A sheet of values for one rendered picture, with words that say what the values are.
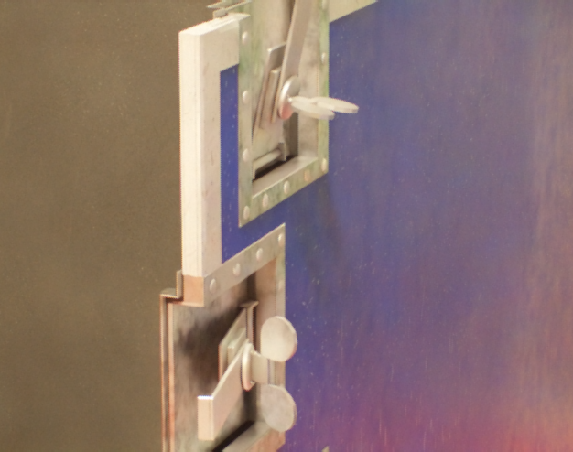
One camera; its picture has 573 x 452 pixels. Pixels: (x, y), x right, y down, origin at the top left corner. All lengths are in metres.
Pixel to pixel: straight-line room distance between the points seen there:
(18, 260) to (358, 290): 1.03
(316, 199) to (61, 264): 1.07
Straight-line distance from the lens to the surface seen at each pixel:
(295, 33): 1.08
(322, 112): 1.06
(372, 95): 1.23
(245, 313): 1.10
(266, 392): 1.07
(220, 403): 1.02
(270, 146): 1.11
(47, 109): 2.17
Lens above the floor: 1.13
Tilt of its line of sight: 16 degrees down
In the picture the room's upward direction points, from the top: straight up
